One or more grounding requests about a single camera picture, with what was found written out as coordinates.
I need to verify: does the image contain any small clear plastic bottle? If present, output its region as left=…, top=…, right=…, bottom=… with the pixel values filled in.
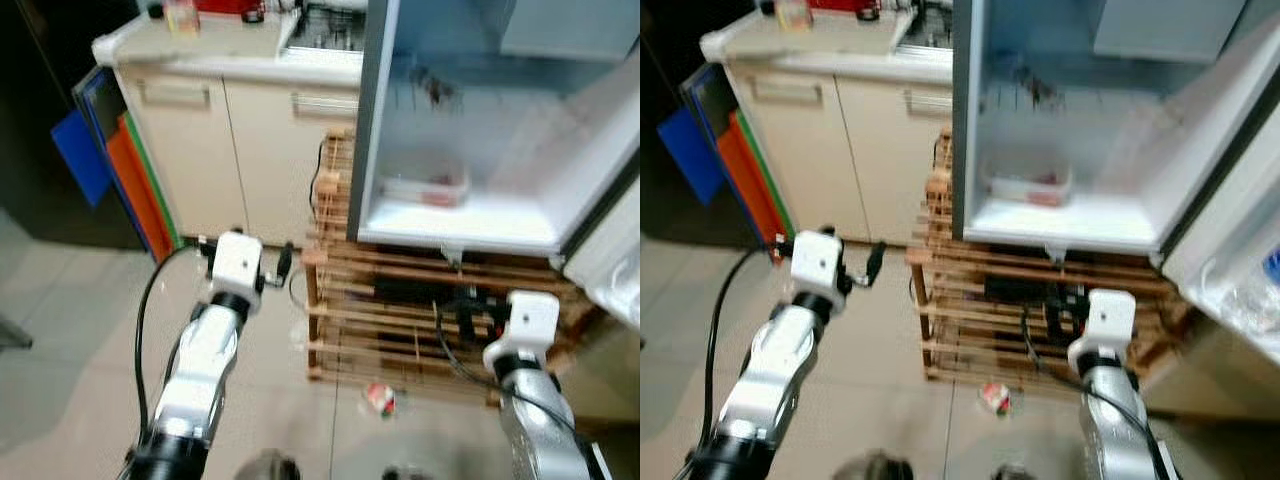
left=1212, top=248, right=1280, bottom=333

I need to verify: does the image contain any dark grey mini fridge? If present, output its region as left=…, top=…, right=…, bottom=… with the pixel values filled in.
left=950, top=0, right=1280, bottom=346
left=352, top=0, right=641, bottom=336

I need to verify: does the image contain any tall black fridge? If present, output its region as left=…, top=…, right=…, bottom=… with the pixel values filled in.
left=0, top=0, right=141, bottom=251
left=640, top=0, right=741, bottom=246

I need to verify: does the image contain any wooden slatted rack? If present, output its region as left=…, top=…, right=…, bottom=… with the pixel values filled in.
left=905, top=128, right=1196, bottom=389
left=298, top=128, right=606, bottom=409

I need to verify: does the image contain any green cutting board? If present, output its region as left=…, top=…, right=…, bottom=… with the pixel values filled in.
left=122, top=110, right=187, bottom=251
left=735, top=110, right=799, bottom=246

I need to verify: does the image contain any cream kitchen cabinet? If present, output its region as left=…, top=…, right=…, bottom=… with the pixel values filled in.
left=93, top=12, right=366, bottom=246
left=700, top=12, right=956, bottom=241

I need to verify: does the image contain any orange cutting board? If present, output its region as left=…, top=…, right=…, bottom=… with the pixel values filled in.
left=722, top=112, right=786, bottom=256
left=105, top=115, right=173, bottom=256

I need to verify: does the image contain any clear food container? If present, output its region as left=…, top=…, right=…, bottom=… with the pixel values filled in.
left=985, top=165, right=1076, bottom=209
left=380, top=165, right=471, bottom=209

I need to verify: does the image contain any blue cutting board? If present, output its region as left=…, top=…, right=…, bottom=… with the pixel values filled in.
left=655, top=108, right=726, bottom=206
left=50, top=108, right=116, bottom=209

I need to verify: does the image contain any grey robot left foot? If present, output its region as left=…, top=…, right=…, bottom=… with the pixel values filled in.
left=833, top=452, right=916, bottom=480
left=233, top=450, right=303, bottom=480

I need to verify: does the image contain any beige linen counter cloth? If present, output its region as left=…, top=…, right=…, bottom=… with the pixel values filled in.
left=130, top=15, right=301, bottom=61
left=735, top=15, right=906, bottom=61

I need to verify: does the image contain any navy cutting board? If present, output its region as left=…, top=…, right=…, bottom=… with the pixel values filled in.
left=72, top=65, right=159, bottom=263
left=680, top=65, right=771, bottom=263

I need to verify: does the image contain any steel gas hob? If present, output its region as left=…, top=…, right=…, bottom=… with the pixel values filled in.
left=893, top=0, right=956, bottom=51
left=283, top=0, right=369, bottom=53

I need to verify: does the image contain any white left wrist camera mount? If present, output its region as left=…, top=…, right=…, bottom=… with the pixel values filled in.
left=790, top=229, right=847, bottom=316
left=208, top=230, right=267, bottom=316

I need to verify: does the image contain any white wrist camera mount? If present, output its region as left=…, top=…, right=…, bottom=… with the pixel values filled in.
left=482, top=291, right=561, bottom=373
left=1066, top=289, right=1137, bottom=376
left=208, top=230, right=267, bottom=316
left=790, top=229, right=847, bottom=316

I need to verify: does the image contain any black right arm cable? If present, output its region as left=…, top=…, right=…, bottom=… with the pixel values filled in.
left=1018, top=305, right=1171, bottom=476
left=432, top=300, right=591, bottom=471

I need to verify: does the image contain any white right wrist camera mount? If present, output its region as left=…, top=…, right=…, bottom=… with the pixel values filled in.
left=1066, top=289, right=1137, bottom=376
left=482, top=291, right=561, bottom=373

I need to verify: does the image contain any steel drawer handle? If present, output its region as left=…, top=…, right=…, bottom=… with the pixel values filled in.
left=290, top=92, right=361, bottom=119
left=138, top=80, right=213, bottom=109
left=903, top=88, right=956, bottom=116
left=748, top=78, right=823, bottom=107

